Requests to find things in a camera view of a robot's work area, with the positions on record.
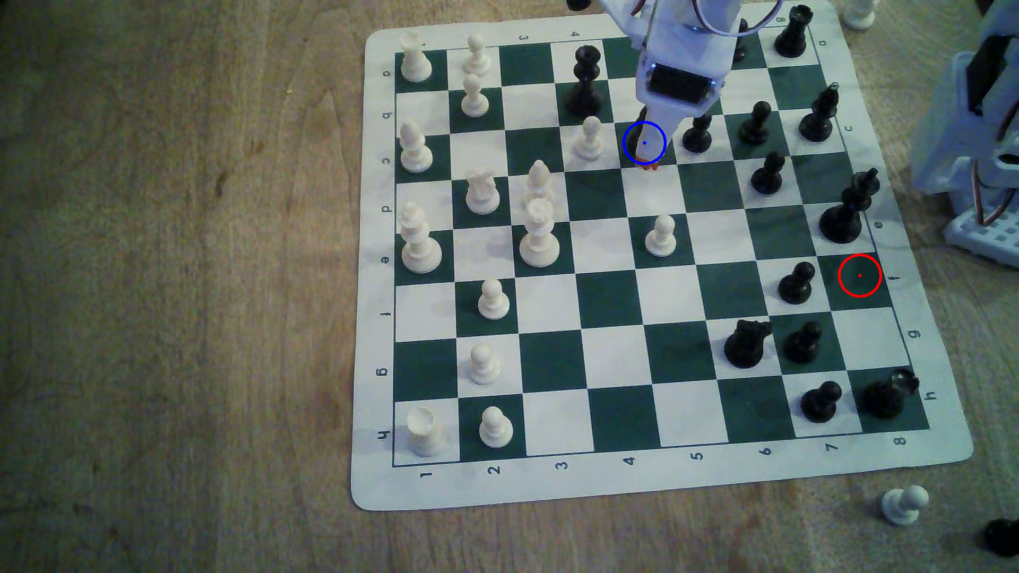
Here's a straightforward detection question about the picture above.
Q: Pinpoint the black king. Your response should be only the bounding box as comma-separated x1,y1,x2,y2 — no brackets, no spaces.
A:
819,167,882,245

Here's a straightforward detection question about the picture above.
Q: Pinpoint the white grid robot base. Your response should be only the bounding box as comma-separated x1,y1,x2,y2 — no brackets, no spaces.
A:
943,191,1019,268

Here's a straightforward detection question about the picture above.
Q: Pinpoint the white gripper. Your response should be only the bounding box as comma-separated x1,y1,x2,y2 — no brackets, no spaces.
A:
599,0,745,172

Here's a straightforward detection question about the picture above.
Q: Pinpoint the black knight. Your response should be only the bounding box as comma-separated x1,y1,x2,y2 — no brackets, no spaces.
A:
723,319,773,369

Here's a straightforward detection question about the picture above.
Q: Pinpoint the black rook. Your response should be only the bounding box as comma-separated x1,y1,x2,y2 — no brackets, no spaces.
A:
865,367,920,420
774,4,814,59

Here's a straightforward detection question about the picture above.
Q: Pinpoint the white bishop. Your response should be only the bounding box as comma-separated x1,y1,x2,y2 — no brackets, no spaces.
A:
399,118,435,175
525,159,556,204

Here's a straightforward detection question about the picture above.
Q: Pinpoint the white rook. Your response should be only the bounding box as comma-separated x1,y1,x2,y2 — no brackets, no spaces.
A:
399,30,433,84
406,407,445,458

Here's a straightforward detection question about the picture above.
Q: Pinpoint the white king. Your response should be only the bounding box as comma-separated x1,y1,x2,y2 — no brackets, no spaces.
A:
400,201,444,275

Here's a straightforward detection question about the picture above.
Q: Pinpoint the black chess piece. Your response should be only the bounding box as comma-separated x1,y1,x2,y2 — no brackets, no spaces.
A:
982,518,1019,558

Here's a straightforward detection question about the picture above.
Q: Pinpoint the white knight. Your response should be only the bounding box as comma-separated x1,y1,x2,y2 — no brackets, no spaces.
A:
465,164,503,216

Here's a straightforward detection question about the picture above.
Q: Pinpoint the black queen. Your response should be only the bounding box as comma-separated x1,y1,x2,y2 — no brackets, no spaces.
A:
564,45,605,117

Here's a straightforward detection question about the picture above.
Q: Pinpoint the red servo cable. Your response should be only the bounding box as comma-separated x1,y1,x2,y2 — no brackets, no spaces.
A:
973,155,1019,230

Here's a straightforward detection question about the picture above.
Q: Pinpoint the white queen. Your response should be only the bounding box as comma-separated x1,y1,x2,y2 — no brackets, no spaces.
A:
519,198,562,269

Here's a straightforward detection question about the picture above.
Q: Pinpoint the green white chess mat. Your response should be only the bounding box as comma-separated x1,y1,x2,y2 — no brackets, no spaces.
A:
350,0,974,512

